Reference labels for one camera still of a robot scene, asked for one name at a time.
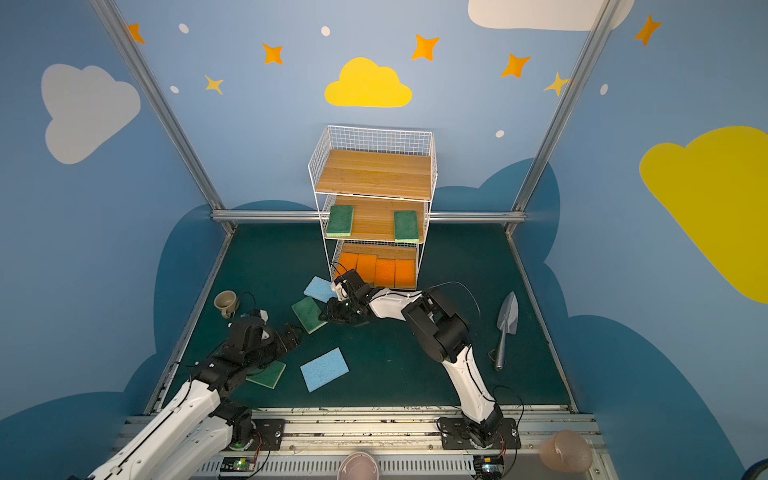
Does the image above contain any green sponge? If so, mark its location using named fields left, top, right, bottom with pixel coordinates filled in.
left=394, top=210, right=421, bottom=244
left=291, top=297, right=327, bottom=334
left=325, top=205, right=355, bottom=238
left=246, top=360, right=286, bottom=390

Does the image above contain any orange sponge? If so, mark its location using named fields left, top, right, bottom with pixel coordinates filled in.
left=335, top=252, right=359, bottom=276
left=355, top=254, right=377, bottom=284
left=374, top=258, right=396, bottom=288
left=394, top=259, right=416, bottom=290

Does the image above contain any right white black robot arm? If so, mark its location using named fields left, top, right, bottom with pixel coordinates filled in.
left=320, top=270, right=503, bottom=448

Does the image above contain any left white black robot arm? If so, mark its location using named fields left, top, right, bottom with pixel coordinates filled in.
left=88, top=315, right=305, bottom=479

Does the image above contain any blue sponge near shelf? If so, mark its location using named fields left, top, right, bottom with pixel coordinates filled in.
left=303, top=276, right=338, bottom=303

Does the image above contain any blue sponge front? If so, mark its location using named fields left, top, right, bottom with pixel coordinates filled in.
left=300, top=348, right=349, bottom=393

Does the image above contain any beige ceramic mug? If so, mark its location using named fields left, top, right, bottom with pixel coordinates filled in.
left=214, top=290, right=239, bottom=319

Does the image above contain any left green circuit board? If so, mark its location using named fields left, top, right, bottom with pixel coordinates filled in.
left=219, top=457, right=255, bottom=476

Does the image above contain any green circuit board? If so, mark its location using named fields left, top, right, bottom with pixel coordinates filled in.
left=219, top=457, right=255, bottom=476
left=473, top=456, right=505, bottom=480

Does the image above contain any pink bowl front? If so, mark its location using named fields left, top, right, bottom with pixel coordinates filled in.
left=337, top=451, right=380, bottom=480

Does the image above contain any silver metal scoop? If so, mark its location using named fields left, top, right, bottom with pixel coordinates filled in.
left=494, top=291, right=519, bottom=371

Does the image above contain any right green circuit board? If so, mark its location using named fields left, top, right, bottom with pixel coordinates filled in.
left=473, top=456, right=505, bottom=480

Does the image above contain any translucent pink cup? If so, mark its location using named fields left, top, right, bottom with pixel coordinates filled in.
left=539, top=429, right=593, bottom=474

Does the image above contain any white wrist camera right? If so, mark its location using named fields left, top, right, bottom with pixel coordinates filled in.
left=332, top=283, right=349, bottom=302

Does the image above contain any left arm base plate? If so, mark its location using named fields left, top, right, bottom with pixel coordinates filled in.
left=228, top=418, right=286, bottom=451

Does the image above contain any white wire wooden shelf rack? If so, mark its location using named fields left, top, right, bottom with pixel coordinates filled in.
left=308, top=125, right=438, bottom=287

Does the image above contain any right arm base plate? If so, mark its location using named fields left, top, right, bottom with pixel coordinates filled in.
left=436, top=417, right=522, bottom=450

